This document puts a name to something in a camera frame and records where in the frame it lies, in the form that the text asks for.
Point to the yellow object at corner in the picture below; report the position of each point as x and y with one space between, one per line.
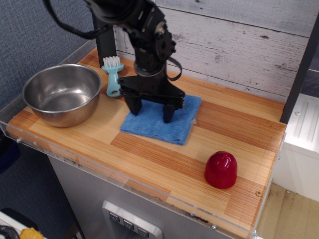
31 233

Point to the grey cabinet with dispenser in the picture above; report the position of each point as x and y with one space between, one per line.
86 194

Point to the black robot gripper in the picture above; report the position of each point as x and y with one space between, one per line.
156 88

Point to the stainless steel bowl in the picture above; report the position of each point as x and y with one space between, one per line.
63 95

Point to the red upturned plastic cup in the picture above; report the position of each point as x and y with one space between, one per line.
221 170

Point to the light blue scrub brush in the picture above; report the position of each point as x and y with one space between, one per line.
112 65

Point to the white ribbed box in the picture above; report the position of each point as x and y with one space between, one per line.
297 168

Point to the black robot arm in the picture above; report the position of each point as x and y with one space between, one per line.
146 27

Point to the dark vertical post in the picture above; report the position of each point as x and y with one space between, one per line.
301 73
105 41

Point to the dark right vertical post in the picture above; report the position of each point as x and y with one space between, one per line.
301 73

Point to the clear acrylic counter guard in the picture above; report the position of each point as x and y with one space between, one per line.
167 174

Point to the blue towel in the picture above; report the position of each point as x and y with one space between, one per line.
149 122

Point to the dark left vertical post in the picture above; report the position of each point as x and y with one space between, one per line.
105 41

